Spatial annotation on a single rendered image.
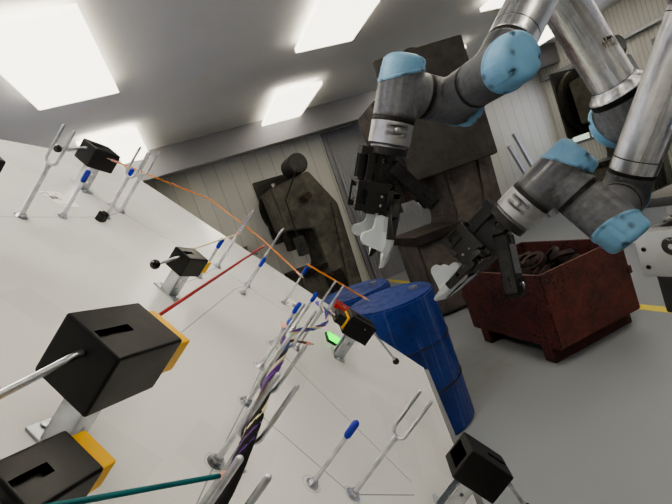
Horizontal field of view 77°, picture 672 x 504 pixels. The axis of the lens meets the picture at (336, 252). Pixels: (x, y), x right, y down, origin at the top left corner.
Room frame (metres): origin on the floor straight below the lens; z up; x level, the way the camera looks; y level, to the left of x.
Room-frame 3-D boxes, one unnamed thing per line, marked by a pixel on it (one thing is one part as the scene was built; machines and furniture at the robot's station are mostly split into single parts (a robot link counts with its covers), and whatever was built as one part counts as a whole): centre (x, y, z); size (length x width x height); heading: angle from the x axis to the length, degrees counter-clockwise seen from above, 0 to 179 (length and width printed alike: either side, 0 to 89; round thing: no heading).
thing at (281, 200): (6.07, 0.39, 1.16); 1.21 x 1.04 x 2.31; 107
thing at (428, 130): (4.40, -1.12, 1.33); 1.39 x 1.24 x 2.66; 106
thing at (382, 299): (2.67, -0.11, 0.40); 1.08 x 0.66 x 0.80; 4
